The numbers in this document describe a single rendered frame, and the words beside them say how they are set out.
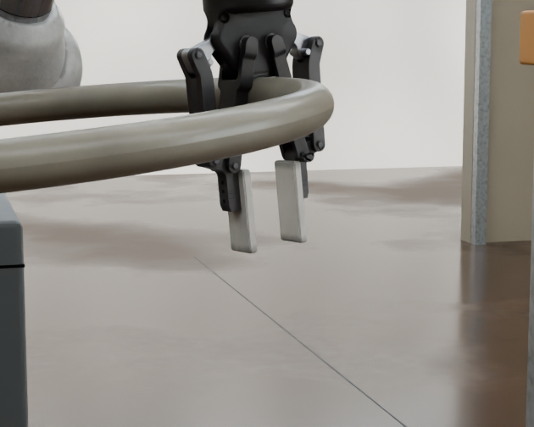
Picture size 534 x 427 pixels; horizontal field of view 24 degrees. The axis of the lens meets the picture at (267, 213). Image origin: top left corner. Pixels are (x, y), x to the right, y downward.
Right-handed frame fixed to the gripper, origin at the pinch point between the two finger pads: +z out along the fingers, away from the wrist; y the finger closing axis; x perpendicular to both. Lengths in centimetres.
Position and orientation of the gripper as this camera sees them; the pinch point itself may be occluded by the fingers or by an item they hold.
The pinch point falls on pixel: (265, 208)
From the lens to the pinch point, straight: 104.6
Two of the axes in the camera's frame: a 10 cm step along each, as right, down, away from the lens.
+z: 0.9, 9.8, 1.5
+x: 5.7, 0.8, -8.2
